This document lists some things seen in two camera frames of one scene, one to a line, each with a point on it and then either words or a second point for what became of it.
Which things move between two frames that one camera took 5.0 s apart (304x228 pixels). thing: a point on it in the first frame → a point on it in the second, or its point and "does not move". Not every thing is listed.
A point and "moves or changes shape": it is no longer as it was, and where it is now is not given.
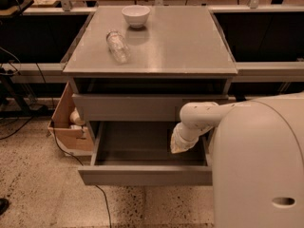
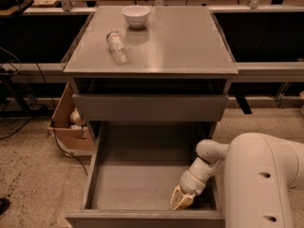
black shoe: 4,205 does not move
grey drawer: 138,153 moves or changes shape
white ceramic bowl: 136,15 does not move
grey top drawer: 139,107 does not move
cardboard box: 69,137 does not move
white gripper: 184,139 → 192,183
